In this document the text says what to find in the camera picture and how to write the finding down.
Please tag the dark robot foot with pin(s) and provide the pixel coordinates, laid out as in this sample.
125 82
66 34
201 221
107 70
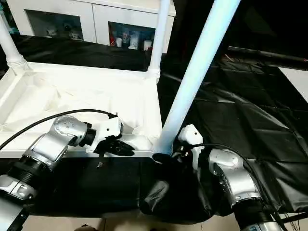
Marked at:
83 227

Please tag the white cabinet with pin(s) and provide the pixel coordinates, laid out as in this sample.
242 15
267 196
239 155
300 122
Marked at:
96 14

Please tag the tall black cabinet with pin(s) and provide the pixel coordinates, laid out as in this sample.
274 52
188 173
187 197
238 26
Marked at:
183 24

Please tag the black stand strut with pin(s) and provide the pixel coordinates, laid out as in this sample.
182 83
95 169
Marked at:
293 217

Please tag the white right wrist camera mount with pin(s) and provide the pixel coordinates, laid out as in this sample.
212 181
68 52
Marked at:
192 134

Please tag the white flat board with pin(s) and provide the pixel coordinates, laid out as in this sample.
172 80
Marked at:
298 79

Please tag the black mat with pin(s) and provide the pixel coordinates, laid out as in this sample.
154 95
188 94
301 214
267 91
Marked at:
240 120

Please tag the white plastic table top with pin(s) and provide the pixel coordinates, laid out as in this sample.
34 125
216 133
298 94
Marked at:
84 96

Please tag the white plastic table leg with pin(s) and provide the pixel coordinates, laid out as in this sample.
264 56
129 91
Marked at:
199 60
9 43
160 36

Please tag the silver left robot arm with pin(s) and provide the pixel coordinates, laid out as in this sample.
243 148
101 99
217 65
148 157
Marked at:
48 146

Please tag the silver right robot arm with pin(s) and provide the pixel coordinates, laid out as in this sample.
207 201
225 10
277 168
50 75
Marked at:
238 183

